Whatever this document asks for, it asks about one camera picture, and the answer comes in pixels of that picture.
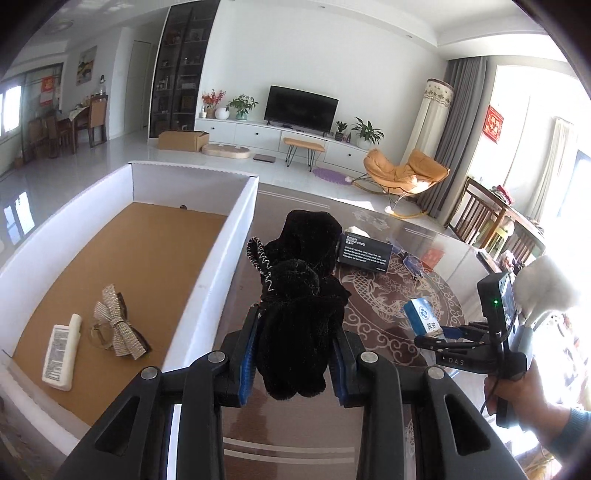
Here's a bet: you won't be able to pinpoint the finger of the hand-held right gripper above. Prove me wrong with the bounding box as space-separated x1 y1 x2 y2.
414 334 490 354
441 323 491 341

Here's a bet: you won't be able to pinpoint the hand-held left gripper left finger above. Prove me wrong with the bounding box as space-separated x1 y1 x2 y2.
53 305 262 480

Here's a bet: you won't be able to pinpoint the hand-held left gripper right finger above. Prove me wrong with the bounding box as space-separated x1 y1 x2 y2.
330 328 529 480

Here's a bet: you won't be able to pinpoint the blue and white carton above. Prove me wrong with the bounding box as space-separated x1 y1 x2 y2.
403 298 445 336

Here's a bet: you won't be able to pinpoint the black plush bundle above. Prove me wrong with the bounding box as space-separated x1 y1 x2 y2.
248 210 350 401

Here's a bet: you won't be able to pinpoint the thin-framed eyeglasses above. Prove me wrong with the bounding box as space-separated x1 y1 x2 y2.
399 254 428 281

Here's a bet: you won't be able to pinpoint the black printed carton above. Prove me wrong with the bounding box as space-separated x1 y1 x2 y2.
337 233 394 274

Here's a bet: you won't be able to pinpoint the silver rhinestone bow hair clip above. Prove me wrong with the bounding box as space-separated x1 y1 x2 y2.
90 284 153 361

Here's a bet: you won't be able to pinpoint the white cardboard storage box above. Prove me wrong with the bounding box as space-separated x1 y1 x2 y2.
0 161 260 480

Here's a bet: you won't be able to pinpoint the white lotion bottle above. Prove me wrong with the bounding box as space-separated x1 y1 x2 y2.
41 314 84 392

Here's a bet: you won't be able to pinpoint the person's right forearm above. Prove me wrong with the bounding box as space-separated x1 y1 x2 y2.
540 406 591 467

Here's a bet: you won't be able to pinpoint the person's right hand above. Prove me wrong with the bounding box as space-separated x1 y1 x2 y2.
484 364 573 446

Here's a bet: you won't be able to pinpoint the white furry thing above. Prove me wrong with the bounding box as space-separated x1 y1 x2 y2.
512 255 580 326

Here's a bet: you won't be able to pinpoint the dark wooden slatted chair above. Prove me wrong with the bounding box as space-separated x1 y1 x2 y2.
494 217 548 268
448 176 513 245

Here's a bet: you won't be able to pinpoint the orange lounge chair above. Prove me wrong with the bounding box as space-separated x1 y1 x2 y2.
352 148 451 217

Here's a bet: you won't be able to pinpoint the purple floor rug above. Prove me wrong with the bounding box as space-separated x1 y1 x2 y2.
311 167 349 183

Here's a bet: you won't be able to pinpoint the grey curtain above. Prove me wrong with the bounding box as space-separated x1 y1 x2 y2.
416 56 488 227

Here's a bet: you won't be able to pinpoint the beige pet bed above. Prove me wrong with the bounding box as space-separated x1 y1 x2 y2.
201 143 252 161

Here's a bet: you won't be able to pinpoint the fabric-covered standing air conditioner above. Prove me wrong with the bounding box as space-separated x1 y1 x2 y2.
409 78 455 160

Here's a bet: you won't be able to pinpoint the leafy potted plant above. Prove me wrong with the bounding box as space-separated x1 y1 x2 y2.
351 117 385 149

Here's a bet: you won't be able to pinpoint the wooden bench with metal legs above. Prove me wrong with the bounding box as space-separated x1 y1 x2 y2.
283 137 328 172

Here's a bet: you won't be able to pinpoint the white long television cabinet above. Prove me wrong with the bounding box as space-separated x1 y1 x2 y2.
194 117 384 162

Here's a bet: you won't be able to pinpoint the brown cardboard box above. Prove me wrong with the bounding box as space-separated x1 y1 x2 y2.
158 130 210 152

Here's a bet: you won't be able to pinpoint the green potted plant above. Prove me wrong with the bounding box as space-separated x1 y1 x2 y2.
225 95 259 121

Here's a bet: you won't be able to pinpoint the black flat television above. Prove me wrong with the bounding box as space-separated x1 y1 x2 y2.
264 85 339 136

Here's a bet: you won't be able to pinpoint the red flower arrangement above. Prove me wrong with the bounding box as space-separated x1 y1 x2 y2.
201 90 228 120

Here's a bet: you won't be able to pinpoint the wooden dining chair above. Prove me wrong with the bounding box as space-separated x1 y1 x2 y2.
88 96 109 147

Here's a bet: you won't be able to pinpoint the white door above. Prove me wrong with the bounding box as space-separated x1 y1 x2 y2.
124 41 153 134

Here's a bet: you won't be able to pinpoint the dark glass display cabinet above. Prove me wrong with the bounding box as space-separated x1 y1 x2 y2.
148 0 221 139

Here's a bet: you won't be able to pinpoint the framed landscape painting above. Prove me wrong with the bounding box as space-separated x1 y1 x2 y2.
76 45 98 85

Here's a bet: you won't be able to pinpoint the red wall decoration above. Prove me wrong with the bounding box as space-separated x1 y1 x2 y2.
484 105 505 143

